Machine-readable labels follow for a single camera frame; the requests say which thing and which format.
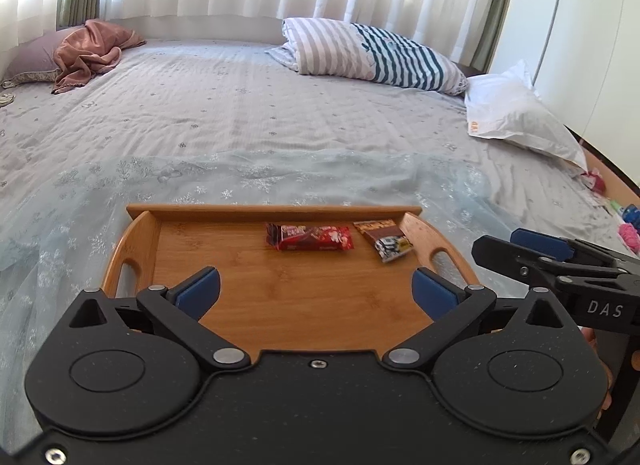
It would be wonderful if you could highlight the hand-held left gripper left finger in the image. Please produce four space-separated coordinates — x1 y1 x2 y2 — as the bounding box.
67 266 252 372

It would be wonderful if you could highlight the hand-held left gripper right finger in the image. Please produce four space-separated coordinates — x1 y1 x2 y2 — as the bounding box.
381 267 572 374

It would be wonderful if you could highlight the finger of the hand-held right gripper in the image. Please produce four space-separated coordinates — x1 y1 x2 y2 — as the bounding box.
472 235 622 289
509 228 640 272

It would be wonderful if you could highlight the brown white snack packet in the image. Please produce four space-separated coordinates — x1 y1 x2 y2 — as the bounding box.
353 219 415 264

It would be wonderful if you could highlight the wooden serving tray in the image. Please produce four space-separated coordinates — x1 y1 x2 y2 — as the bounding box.
101 204 481 364

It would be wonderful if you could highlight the dark red snack packet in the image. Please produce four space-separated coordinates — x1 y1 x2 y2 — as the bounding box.
265 223 355 253

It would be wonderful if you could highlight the person's right hand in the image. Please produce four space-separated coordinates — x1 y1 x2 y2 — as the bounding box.
580 326 615 419

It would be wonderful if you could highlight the pink yarn ball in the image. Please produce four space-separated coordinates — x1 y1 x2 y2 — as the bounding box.
617 223 640 254

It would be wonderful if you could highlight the white plastic bag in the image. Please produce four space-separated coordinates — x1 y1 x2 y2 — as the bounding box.
464 59 590 176

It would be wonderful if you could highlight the light blue snowflake tulle cloth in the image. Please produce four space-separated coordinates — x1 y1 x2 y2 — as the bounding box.
0 147 526 396

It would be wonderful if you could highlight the grey quilted bed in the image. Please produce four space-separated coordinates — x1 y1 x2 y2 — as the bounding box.
0 37 640 448

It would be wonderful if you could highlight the white wardrobe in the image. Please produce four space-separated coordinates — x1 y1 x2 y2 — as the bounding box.
487 0 640 180

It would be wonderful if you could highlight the pink crumpled cloth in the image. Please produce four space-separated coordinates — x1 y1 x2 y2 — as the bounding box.
51 19 147 95

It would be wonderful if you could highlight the striped folded quilt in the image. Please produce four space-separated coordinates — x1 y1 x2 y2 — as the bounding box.
264 17 470 96

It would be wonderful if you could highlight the mauve pillow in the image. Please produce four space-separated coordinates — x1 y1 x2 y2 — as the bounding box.
0 27 87 88

